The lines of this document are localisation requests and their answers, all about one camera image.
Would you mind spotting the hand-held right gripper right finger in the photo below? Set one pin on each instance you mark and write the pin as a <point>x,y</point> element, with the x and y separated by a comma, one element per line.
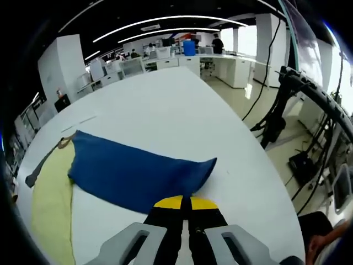
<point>207,220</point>

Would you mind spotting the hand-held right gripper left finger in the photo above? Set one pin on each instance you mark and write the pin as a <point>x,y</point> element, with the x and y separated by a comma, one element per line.
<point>162,226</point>

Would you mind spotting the yellow blue grey garment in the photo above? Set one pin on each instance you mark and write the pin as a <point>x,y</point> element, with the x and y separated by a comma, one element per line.
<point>124,171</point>

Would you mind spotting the person's dark clothing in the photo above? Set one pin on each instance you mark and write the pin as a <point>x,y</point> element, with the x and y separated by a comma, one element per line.
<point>314,223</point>

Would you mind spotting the black equipment stand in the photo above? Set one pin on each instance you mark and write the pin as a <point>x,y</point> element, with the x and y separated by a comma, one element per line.
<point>274,124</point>

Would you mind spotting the white workbench row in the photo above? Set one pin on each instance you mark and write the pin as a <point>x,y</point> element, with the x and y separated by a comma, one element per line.
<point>220,66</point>

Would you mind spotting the small black cabinet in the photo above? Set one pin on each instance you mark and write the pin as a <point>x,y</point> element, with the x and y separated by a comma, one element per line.
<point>63,103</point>

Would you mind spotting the white mesh chair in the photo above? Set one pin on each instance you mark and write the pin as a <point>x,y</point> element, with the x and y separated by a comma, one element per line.
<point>132,68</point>

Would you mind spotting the orange bottle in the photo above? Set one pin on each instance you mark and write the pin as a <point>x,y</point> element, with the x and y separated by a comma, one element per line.
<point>58,94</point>

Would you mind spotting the white appliance box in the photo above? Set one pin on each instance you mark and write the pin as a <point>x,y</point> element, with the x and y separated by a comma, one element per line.
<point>97,69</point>

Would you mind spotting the blue barrel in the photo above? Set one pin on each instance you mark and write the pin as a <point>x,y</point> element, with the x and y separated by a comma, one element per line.
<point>189,48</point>

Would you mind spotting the white square pillar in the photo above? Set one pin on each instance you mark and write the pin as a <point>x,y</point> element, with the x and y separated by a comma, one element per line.
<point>60,69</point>

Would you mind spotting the ceiling light strip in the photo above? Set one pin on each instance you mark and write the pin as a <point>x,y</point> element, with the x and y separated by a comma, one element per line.
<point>168,31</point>
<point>80,15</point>
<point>171,18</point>

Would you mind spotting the teal pipe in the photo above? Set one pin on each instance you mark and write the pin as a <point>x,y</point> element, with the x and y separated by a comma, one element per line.
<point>291,36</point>

